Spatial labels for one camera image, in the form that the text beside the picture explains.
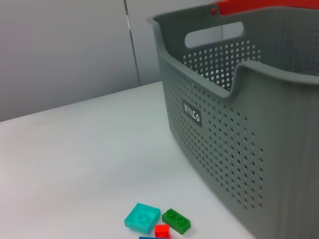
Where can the blue square toy brick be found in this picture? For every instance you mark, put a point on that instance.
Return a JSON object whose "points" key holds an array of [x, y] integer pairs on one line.
{"points": [[149, 237]]}

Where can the cyan square toy brick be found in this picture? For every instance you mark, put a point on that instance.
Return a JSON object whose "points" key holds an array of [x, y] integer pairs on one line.
{"points": [[142, 217]]}

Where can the small red toy brick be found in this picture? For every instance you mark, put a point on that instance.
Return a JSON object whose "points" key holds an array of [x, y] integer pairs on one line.
{"points": [[161, 230]]}

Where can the green toy brick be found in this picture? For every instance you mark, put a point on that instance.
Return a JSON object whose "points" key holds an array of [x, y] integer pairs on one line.
{"points": [[177, 220]]}

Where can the grey-green perforated storage basket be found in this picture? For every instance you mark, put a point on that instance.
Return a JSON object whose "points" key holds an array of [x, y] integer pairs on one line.
{"points": [[249, 137]]}

